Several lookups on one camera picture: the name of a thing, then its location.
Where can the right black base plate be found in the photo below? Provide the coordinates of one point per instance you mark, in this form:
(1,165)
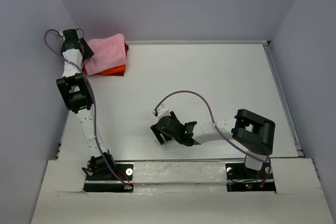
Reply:
(242,179)

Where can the folded orange t shirt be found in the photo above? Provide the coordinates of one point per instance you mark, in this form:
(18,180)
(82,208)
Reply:
(105,70)

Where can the pink t shirt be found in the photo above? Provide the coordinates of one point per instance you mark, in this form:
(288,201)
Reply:
(106,51)

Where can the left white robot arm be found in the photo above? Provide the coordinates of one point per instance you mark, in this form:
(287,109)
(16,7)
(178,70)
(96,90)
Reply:
(78,97)

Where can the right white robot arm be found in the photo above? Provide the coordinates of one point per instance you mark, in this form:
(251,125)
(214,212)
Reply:
(252,131)

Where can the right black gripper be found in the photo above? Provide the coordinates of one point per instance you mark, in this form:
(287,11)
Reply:
(157,133)

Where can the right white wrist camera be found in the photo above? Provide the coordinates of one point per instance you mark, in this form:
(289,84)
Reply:
(161,111)

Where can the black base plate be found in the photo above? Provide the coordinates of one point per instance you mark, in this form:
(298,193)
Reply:
(242,179)
(105,182)

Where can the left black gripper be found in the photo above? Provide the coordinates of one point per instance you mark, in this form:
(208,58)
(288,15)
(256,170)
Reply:
(87,51)

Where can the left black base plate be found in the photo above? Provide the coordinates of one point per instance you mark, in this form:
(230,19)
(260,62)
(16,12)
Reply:
(105,182)

